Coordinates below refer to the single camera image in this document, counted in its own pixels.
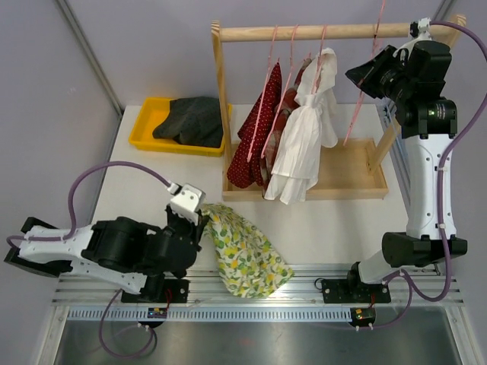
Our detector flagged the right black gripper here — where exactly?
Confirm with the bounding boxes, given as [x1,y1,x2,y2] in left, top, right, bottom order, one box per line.
[346,46,414,105]

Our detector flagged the pink hanger of lemon skirt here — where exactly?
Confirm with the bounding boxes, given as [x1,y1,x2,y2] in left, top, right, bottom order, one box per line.
[342,0,387,147]

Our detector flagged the pink hanger of white skirt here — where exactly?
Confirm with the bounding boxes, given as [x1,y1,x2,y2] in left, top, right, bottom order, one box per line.
[311,24,328,94]

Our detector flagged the lemon print skirt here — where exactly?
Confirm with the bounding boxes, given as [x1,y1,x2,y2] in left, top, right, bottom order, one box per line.
[202,203,294,299]

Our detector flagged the red polka dot skirt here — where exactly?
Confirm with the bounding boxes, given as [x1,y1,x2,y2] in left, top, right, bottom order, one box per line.
[227,62,282,189]

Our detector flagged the pink hanger of plaid skirt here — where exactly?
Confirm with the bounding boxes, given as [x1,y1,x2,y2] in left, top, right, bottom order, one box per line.
[260,24,300,159]

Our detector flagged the red plaid skirt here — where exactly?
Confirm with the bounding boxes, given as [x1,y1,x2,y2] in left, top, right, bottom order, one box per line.
[260,56,311,195]

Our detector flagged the pink hanger of polka skirt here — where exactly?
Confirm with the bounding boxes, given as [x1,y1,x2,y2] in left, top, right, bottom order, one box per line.
[247,24,279,163]

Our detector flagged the dark grey dotted skirt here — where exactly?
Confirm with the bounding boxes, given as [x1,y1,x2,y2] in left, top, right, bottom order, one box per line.
[152,97,223,148]

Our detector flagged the white skirt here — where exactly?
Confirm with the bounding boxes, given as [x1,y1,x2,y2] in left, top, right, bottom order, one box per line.
[264,47,338,205]

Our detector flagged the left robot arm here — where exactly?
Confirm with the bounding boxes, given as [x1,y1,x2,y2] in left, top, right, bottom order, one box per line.
[4,208,209,303]

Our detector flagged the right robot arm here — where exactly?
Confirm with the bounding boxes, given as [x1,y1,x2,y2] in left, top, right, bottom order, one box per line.
[345,40,467,301]

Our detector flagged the wooden clothes rack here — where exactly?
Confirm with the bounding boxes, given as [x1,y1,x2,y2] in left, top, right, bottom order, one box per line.
[212,22,458,202]

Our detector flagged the yellow plastic bin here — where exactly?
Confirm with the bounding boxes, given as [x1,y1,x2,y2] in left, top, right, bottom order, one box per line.
[128,97,225,157]

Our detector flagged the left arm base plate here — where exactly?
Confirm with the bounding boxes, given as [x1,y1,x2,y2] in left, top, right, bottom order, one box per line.
[121,278,189,304]

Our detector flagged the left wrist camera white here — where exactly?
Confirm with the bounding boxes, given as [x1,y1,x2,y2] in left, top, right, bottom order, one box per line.
[167,182,205,225]

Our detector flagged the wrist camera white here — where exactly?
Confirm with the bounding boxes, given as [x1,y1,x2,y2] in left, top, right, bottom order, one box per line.
[167,182,205,225]
[409,17,432,43]

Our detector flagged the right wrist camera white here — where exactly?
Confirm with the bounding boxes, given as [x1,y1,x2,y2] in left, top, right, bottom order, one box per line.
[409,17,432,43]

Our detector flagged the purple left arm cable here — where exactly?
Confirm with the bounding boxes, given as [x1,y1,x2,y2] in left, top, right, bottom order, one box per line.
[5,160,176,248]

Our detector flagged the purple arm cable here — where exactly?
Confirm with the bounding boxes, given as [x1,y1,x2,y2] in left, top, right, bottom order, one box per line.
[5,160,176,248]
[384,20,487,305]

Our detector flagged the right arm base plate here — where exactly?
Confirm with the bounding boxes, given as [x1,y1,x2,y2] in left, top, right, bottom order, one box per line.
[321,279,391,304]

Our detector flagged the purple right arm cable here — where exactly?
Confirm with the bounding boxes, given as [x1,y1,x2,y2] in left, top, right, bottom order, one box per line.
[384,20,487,305]

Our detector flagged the aluminium mounting rail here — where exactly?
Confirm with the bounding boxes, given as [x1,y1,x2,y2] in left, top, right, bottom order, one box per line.
[51,264,465,322]

